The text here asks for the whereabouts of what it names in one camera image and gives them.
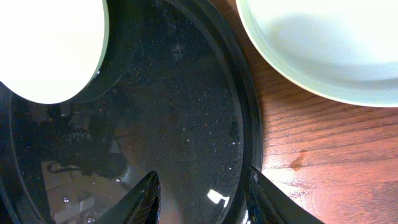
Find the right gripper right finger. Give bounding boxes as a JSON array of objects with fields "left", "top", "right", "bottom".
[{"left": 247, "top": 167, "right": 322, "bottom": 224}]

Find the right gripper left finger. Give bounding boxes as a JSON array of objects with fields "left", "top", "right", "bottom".
[{"left": 95, "top": 170, "right": 161, "bottom": 224}]

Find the light blue plate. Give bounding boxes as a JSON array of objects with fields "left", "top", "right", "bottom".
[
  {"left": 236, "top": 0, "right": 397, "bottom": 108},
  {"left": 1, "top": 0, "right": 109, "bottom": 104}
]

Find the light blue plate top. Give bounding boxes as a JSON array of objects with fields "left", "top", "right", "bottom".
[{"left": 1, "top": 0, "right": 109, "bottom": 104}]

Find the black round tray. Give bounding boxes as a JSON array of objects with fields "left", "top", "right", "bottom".
[{"left": 1, "top": 1, "right": 262, "bottom": 223}]

